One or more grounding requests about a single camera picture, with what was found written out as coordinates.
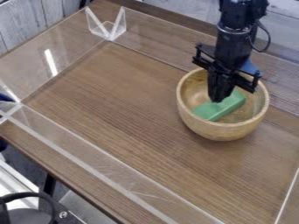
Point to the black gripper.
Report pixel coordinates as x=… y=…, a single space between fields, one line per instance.
x=225 y=60

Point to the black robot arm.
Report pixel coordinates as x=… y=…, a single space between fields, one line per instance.
x=239 y=13

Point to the light wooden bowl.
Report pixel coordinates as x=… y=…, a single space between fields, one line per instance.
x=232 y=126

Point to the green rectangular block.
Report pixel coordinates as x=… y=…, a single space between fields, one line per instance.
x=211 y=111

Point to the black table leg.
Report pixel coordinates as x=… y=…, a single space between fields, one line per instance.
x=49 y=184

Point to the clear acrylic tray wall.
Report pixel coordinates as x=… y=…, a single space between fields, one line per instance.
x=92 y=115

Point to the grey metal base plate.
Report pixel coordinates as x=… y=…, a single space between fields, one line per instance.
x=83 y=211

